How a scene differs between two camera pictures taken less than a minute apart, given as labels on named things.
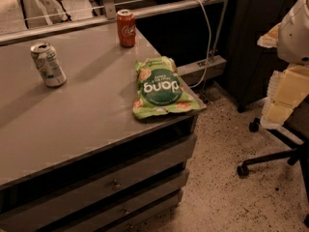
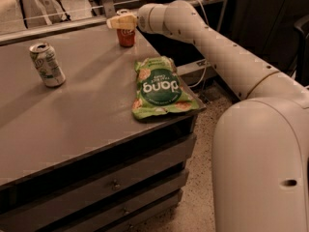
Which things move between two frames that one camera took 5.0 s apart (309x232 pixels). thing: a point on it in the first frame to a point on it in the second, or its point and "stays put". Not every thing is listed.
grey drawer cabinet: [72, 158] stays put
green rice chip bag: [159, 89] stays put
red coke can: [126, 27] stays put
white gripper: [294, 38] to [145, 19]
